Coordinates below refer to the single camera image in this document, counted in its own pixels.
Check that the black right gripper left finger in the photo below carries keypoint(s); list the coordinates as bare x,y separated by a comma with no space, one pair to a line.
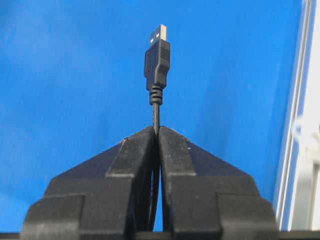
107,197

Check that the blue table cloth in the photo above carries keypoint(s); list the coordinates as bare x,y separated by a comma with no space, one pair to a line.
72,84

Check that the aluminium extrusion frame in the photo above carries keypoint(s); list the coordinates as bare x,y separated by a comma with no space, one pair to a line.
296,198

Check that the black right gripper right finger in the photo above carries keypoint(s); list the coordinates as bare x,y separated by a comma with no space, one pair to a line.
206,198

